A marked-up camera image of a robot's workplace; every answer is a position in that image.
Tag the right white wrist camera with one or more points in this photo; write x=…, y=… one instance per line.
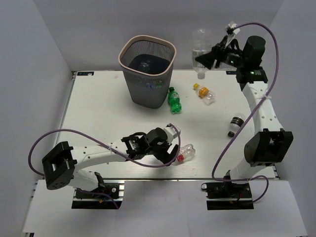
x=232, y=30

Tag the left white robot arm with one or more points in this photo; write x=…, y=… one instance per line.
x=66, y=165

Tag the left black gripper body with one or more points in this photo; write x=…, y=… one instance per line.
x=161, y=153

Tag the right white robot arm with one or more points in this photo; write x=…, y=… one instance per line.
x=271, y=141

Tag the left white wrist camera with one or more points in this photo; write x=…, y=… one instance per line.
x=171, y=132

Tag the black label black cap bottle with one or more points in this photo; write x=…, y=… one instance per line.
x=235, y=124

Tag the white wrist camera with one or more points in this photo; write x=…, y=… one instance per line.
x=171, y=132
x=232, y=30

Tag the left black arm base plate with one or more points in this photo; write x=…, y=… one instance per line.
x=109, y=197

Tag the grey mesh waste bin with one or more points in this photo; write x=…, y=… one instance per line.
x=147, y=90

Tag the green soda bottle upper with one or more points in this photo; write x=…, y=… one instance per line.
x=174, y=101

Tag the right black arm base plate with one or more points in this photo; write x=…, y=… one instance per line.
x=227, y=196

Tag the red label cola bottle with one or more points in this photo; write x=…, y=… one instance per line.
x=186, y=153

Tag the white blue orange label bottle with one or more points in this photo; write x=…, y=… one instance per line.
x=201, y=45

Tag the orange cap juice bottle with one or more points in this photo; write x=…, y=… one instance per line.
x=207, y=96

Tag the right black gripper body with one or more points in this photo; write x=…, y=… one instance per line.
x=223, y=54

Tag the clear unlabelled plastic bottle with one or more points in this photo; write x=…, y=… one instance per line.
x=145, y=66

